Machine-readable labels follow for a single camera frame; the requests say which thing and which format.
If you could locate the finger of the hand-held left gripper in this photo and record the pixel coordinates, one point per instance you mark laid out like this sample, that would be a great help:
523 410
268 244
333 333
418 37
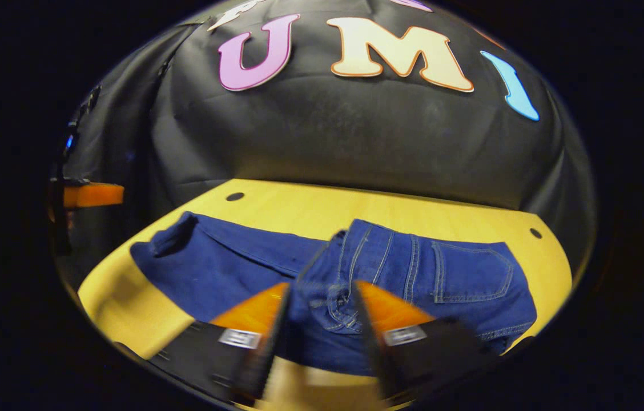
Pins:
96 195

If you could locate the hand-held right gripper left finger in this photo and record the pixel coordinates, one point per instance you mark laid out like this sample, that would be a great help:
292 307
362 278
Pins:
268 348

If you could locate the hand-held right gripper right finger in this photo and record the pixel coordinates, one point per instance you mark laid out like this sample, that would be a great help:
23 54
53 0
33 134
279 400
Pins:
376 342

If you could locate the blue denim jeans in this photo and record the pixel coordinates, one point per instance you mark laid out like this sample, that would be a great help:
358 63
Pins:
459 279

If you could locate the black backdrop cloth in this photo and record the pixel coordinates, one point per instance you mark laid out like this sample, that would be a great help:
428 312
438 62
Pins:
327 134

